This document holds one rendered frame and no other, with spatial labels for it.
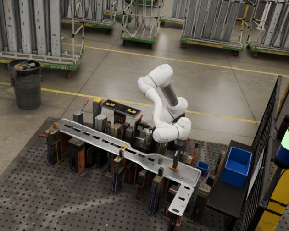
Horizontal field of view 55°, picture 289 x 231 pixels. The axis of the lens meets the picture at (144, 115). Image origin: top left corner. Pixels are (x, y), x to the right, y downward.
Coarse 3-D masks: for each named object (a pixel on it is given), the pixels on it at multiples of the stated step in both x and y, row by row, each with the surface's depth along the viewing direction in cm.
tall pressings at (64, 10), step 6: (66, 0) 899; (84, 0) 901; (90, 0) 873; (102, 0) 874; (66, 6) 907; (84, 6) 909; (90, 6) 881; (96, 6) 885; (102, 6) 884; (66, 12) 915; (78, 12) 888; (84, 12) 914; (90, 12) 886; (96, 12) 892; (102, 12) 892; (78, 18) 904; (90, 18) 895; (96, 18) 894; (102, 18) 918
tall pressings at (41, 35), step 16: (0, 0) 558; (16, 0) 558; (32, 0) 564; (48, 0) 563; (0, 16) 555; (16, 16) 572; (32, 16) 574; (48, 16) 576; (0, 32) 568; (16, 32) 569; (32, 32) 587; (48, 32) 589; (0, 48) 579; (16, 48) 580; (32, 48) 585; (48, 48) 604
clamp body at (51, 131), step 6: (48, 132) 232; (54, 132) 233; (48, 138) 235; (54, 138) 237; (48, 144) 239; (54, 144) 239; (48, 150) 244; (54, 150) 246; (60, 150) 250; (48, 156) 244; (54, 156) 244; (60, 156) 253; (48, 162) 248; (54, 162) 249; (60, 162) 254
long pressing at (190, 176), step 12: (60, 120) 260; (72, 132) 245; (96, 132) 249; (96, 144) 235; (108, 144) 236; (120, 144) 238; (132, 156) 226; (156, 156) 230; (144, 168) 217; (156, 168) 217; (168, 168) 219; (180, 168) 221; (192, 168) 222; (180, 180) 209; (192, 180) 210
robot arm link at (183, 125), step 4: (180, 120) 194; (184, 120) 194; (188, 120) 195; (176, 124) 196; (180, 124) 194; (184, 124) 193; (188, 124) 194; (180, 128) 193; (184, 128) 194; (188, 128) 195; (180, 132) 193; (184, 132) 194; (188, 132) 197; (180, 136) 194; (184, 136) 197
